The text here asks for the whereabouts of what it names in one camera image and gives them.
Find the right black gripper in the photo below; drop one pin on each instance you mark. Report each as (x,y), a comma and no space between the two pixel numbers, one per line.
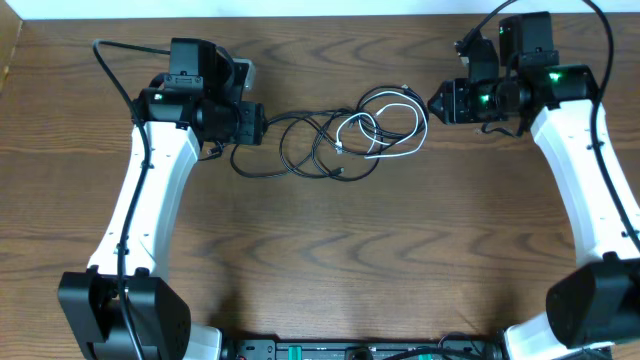
(456,109)

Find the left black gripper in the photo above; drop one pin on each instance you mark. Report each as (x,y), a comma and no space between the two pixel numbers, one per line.
(251,123)

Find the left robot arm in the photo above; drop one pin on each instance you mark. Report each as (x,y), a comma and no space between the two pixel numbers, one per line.
(121,306)

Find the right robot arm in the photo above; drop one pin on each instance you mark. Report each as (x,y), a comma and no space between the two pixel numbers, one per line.
(520,75)

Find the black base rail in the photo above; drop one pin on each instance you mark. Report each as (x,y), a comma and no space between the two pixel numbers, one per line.
(454,346)

